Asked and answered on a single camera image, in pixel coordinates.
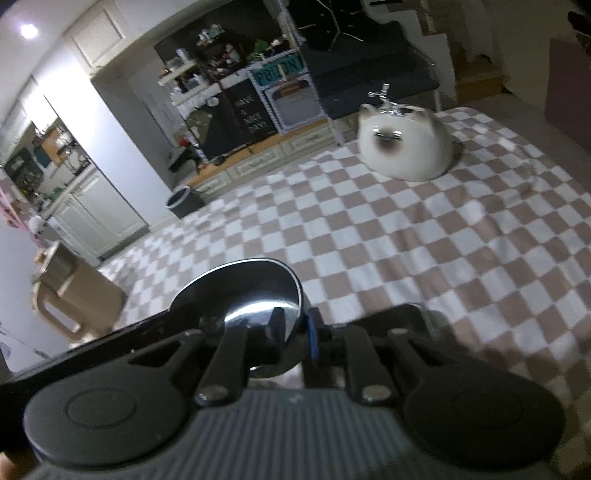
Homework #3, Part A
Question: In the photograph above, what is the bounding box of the black have a nice day sign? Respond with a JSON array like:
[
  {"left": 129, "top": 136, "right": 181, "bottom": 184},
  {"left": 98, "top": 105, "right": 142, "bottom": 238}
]
[{"left": 222, "top": 79, "right": 277, "bottom": 145}]

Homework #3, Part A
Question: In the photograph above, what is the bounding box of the steel rectangular tray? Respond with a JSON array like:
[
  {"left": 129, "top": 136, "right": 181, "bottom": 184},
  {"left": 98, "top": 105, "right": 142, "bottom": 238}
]
[{"left": 1, "top": 303, "right": 437, "bottom": 402}]

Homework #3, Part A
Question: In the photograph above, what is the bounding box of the beige wooden pitcher holder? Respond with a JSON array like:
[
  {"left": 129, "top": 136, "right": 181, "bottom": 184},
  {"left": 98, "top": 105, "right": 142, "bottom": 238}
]
[{"left": 31, "top": 241, "right": 126, "bottom": 342}]

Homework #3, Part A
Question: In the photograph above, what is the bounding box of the grey trash bin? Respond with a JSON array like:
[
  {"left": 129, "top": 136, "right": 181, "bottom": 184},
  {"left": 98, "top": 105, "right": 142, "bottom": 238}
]
[{"left": 165, "top": 185, "right": 205, "bottom": 219}]

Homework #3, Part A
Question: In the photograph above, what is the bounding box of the white framed poster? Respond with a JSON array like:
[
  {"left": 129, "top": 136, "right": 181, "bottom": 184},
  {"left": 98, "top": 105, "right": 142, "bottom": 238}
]
[{"left": 247, "top": 49, "right": 325, "bottom": 135}]

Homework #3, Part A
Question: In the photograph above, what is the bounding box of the white kitchen cabinet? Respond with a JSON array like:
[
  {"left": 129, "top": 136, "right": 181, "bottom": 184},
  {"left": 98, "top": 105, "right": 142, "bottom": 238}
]
[{"left": 42, "top": 166, "right": 148, "bottom": 265}]

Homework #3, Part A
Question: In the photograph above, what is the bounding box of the white cat-shaped ceramic jar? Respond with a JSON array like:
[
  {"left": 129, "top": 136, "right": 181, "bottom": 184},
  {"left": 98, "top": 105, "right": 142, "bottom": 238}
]
[{"left": 358, "top": 104, "right": 454, "bottom": 182}]

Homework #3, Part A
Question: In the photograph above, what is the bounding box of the silver faucet ornament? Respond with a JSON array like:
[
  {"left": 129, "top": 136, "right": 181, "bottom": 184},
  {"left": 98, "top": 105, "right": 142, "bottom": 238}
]
[{"left": 368, "top": 83, "right": 412, "bottom": 116}]

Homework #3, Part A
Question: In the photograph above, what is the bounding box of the small dark metal bowl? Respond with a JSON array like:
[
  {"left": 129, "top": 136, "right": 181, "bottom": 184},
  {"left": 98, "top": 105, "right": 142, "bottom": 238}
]
[{"left": 169, "top": 258, "right": 311, "bottom": 378}]

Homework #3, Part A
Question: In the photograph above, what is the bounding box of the checkered tablecloth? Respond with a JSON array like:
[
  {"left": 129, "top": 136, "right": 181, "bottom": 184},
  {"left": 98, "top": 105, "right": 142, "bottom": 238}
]
[{"left": 100, "top": 108, "right": 590, "bottom": 473}]

